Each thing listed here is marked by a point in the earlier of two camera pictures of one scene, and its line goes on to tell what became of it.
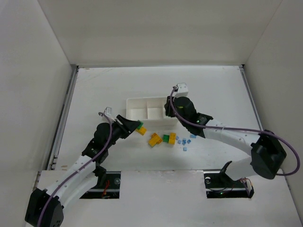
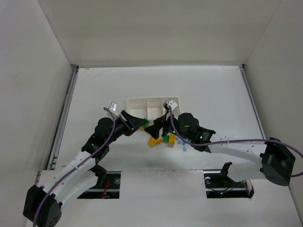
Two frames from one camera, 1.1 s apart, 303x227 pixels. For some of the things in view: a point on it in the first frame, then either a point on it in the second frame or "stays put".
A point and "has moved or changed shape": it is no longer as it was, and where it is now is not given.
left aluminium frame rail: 53,160 stays put
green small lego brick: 165,138 stays put
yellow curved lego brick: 172,138 stays put
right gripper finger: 169,110 to 154,130
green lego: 140,124 has moved or changed shape
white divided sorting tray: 151,111 stays put
